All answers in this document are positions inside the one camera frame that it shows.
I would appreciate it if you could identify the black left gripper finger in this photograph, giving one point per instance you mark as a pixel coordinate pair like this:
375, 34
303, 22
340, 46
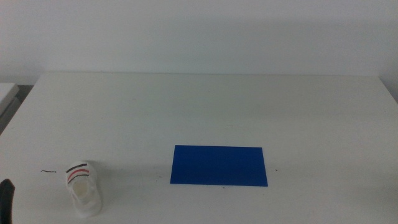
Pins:
6, 202

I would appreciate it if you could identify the blue rectangular mat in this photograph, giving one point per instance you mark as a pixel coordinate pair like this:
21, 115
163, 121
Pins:
217, 166

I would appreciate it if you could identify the thin dark thread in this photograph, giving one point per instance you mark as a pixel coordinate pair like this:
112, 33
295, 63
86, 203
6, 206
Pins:
48, 171

